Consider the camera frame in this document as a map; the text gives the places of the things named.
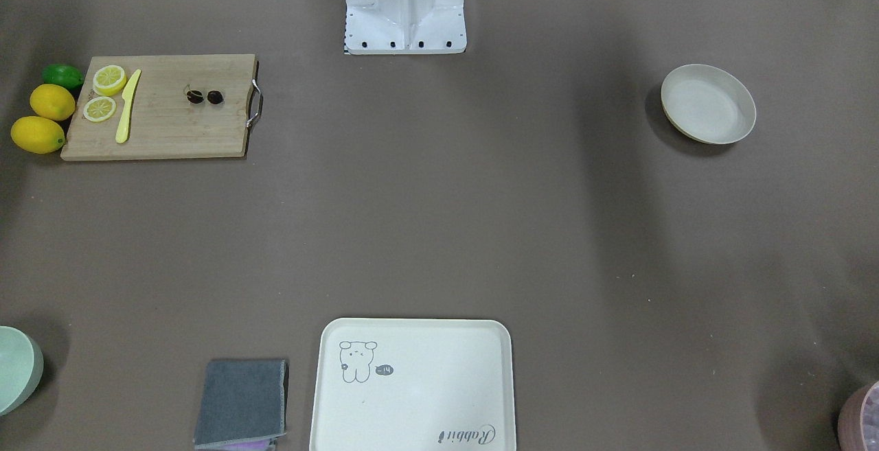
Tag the white rabbit tray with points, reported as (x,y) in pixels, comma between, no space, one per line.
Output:
(414,384)

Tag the bamboo cutting board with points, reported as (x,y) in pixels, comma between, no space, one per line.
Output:
(163,124)

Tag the yellow lemon lower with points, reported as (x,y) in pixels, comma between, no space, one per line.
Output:
(38,135)

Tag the lemon half upper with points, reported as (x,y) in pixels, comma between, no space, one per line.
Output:
(109,80)

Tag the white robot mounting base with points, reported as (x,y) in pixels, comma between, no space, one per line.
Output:
(404,27)

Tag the lemon slice lower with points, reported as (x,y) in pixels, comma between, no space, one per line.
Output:
(99,109)

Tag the mint green bowl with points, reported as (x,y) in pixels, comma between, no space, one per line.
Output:
(22,365)

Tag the yellow lemon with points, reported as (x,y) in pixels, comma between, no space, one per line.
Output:
(38,135)
(53,102)

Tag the pink bowl with ice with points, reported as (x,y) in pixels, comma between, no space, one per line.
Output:
(858,420)

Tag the beige round plate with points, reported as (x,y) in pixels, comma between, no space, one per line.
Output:
(708,104)

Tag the yellow lemon upper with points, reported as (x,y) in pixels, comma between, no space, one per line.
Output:
(53,102)

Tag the yellow plastic knife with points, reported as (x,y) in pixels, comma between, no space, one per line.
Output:
(128,94)

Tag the green lime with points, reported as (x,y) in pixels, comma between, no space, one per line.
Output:
(63,75)

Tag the grey folded cloth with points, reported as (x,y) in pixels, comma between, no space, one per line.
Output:
(243,404)

